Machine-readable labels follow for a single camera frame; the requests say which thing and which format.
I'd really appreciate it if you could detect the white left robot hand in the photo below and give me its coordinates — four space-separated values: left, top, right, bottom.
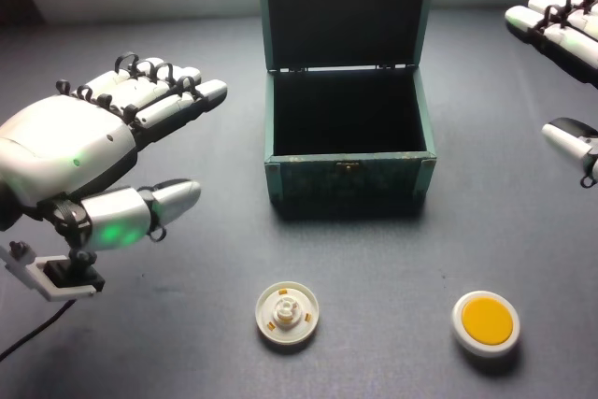
0 51 229 251

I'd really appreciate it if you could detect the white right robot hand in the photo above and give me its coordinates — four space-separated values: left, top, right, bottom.
504 0 598 189

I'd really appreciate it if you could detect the green wooden chest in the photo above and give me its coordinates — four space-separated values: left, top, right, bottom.
255 0 439 219

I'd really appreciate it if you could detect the grey table cloth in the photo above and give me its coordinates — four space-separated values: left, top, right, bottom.
0 8 598 399

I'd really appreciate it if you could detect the white round disc base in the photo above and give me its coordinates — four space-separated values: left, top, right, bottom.
254 280 320 346

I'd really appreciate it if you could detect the white button with yellow top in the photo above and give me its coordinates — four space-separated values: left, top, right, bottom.
450 290 521 358

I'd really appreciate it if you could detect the white bracket with black camera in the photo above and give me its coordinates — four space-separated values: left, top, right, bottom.
0 239 107 303

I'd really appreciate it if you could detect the black cable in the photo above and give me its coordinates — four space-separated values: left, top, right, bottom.
0 299 77 363

